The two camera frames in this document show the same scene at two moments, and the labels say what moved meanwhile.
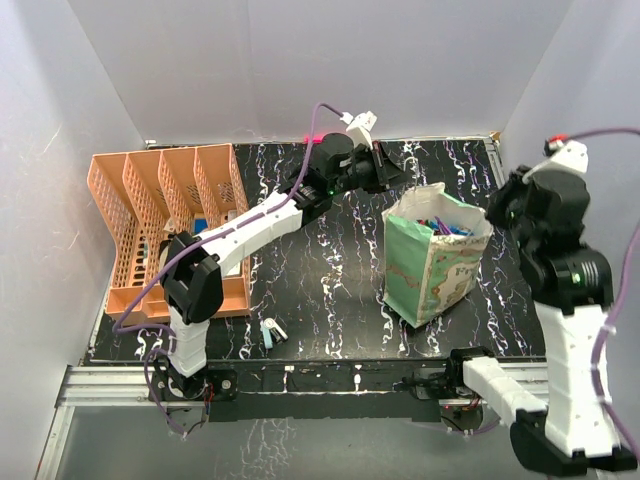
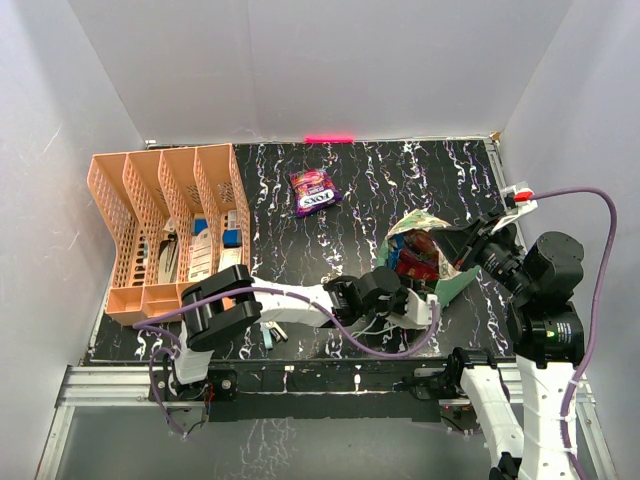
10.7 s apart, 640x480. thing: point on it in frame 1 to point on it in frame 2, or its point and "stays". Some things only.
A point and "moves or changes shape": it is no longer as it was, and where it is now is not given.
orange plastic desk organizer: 146,195 stays
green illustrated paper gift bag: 427,273 moves or changes shape
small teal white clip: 272,331 stays
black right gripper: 513,184 to 462,245
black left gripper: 384,172 to 402,294
